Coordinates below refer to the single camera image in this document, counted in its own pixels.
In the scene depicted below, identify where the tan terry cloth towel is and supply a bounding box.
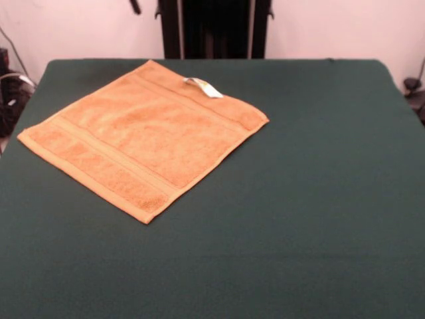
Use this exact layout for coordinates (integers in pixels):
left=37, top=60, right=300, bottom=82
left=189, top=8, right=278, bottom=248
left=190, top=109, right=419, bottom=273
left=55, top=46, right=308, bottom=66
left=17, top=59, right=270, bottom=225

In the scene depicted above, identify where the dark green table cloth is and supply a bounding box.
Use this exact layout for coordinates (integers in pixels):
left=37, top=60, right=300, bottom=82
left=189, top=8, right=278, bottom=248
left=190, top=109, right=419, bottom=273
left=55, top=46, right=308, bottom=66
left=0, top=58, right=425, bottom=319

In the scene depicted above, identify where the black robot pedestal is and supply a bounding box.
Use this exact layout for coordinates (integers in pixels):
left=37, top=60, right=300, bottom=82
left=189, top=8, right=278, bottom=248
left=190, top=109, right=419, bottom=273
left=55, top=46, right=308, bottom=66
left=154, top=0, right=275, bottom=60

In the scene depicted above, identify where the black equipment pile with cables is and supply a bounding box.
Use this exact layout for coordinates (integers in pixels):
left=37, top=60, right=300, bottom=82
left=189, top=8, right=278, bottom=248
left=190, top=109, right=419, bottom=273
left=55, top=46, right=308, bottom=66
left=0, top=48, right=36, bottom=138

